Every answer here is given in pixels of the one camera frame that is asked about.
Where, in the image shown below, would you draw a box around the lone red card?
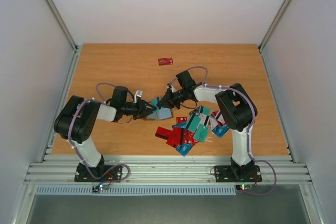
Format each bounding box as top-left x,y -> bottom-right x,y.
158,58 -> 173,66

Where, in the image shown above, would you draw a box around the blue card right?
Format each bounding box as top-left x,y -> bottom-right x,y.
212,124 -> 229,138

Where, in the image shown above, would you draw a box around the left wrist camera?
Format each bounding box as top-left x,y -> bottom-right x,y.
133,90 -> 143,103

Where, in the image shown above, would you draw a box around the teal card bottom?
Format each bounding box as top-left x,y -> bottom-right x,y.
185,115 -> 201,132

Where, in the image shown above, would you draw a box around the brown leather card holder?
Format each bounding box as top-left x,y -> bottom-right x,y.
145,106 -> 173,120

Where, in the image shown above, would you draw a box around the right frame post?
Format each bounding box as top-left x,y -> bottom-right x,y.
258,0 -> 292,53

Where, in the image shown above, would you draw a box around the frame post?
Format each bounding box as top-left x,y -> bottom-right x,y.
258,0 -> 292,53
45,0 -> 78,52

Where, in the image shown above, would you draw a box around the red VIP card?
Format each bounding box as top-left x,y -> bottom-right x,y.
182,129 -> 198,146

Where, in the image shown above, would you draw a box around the blue card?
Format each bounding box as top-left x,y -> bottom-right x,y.
212,124 -> 229,138
172,121 -> 188,129
176,144 -> 194,157

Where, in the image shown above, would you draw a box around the circuit board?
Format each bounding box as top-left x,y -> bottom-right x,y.
92,184 -> 109,193
236,184 -> 255,191

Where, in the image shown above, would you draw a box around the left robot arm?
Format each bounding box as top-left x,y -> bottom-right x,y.
54,86 -> 156,181

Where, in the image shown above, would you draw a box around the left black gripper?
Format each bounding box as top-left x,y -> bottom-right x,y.
122,98 -> 157,120

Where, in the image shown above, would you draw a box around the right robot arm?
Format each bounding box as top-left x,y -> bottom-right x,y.
158,70 -> 257,180

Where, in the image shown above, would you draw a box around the blue card bottom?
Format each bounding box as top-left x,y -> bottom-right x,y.
176,144 -> 194,157

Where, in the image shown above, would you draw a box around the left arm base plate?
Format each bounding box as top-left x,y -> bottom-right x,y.
74,164 -> 122,183

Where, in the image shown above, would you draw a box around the dark red striped card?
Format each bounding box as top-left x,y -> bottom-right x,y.
155,127 -> 172,140

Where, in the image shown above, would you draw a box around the aluminium frame rails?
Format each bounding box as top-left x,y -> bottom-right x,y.
25,155 -> 312,185

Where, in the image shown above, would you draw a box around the right circuit board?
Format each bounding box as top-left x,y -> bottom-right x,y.
236,184 -> 255,191

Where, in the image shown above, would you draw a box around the red card left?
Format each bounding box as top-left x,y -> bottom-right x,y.
166,127 -> 184,148

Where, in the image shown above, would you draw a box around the blue card centre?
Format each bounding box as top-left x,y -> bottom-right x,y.
172,121 -> 188,129

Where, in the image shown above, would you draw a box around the teal card with stripe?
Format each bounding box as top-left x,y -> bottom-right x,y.
151,97 -> 161,110

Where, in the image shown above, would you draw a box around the small red card top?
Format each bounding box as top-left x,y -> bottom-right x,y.
176,116 -> 188,124

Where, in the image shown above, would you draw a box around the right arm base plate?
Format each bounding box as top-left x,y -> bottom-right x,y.
212,165 -> 262,183

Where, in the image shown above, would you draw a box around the white card with stripe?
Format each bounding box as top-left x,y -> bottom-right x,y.
211,110 -> 226,126

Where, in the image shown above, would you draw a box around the grey slotted cable duct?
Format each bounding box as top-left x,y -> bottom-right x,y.
36,185 -> 236,196

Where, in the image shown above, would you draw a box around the left frame post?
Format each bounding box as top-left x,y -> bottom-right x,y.
45,0 -> 78,52

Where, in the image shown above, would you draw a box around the left circuit board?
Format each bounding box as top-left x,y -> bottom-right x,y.
92,184 -> 109,193

